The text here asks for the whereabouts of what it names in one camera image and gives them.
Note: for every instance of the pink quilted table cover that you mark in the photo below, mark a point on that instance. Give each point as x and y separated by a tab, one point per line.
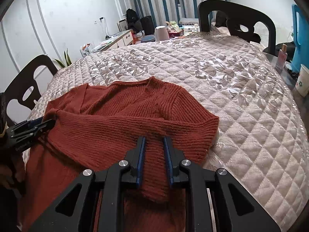
262	136

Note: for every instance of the rust red knitted sweater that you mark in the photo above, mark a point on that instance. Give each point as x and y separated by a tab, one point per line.
94	128

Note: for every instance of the pink perfume bottle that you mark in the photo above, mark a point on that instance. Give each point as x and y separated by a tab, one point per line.
281	58

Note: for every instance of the white low cabinet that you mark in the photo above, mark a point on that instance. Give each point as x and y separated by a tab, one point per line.
120	39

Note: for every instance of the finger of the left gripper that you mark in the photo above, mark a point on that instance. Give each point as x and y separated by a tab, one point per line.
24	134
29	125

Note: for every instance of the dark chair left side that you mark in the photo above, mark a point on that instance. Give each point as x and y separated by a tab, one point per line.
24	87

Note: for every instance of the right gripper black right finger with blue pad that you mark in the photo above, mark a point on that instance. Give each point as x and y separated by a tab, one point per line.
215	200

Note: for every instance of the blue round stool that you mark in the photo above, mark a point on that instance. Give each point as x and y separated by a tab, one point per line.
148	39

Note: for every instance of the dark chair far side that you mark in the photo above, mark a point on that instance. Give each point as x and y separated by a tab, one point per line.
240	20

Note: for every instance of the black backpack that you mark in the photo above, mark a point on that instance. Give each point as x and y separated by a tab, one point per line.
133	21

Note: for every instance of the dark chair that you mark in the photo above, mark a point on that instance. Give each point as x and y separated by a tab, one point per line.
240	20
24	87

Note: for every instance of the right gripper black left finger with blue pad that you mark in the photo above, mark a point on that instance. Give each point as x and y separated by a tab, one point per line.
95	199

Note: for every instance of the black box speaker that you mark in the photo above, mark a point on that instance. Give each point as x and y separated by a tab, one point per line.
148	25

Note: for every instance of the white paper cup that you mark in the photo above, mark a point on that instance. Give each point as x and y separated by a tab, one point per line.
302	84

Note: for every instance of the blue thermos jug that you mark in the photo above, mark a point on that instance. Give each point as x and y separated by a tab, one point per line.
300	38

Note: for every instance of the pink cylindrical container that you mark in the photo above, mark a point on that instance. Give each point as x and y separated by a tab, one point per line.
161	33

